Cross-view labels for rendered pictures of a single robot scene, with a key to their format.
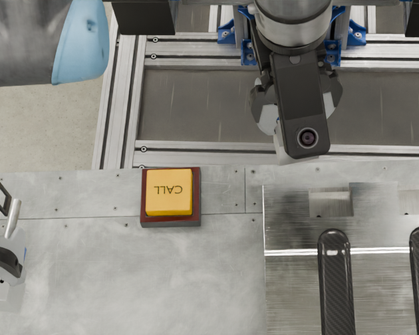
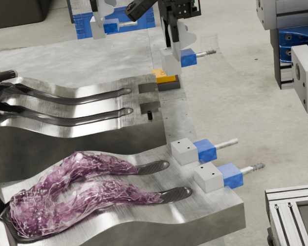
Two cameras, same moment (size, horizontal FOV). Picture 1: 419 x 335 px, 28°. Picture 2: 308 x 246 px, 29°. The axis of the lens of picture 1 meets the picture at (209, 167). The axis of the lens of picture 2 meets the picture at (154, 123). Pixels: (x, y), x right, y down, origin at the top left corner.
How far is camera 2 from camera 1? 147 cm
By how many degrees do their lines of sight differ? 62
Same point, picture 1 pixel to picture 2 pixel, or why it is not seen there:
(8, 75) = not seen: outside the picture
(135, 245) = not seen: hidden behind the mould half
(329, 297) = (98, 97)
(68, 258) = (133, 70)
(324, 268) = (112, 93)
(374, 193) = (151, 96)
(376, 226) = (133, 99)
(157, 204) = (154, 71)
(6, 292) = (93, 21)
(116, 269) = not seen: hidden behind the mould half
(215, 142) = (306, 234)
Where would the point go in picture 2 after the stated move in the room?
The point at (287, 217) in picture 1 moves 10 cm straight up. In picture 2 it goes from (138, 80) to (131, 41)
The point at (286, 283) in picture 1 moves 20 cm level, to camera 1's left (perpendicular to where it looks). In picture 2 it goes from (104, 86) to (92, 59)
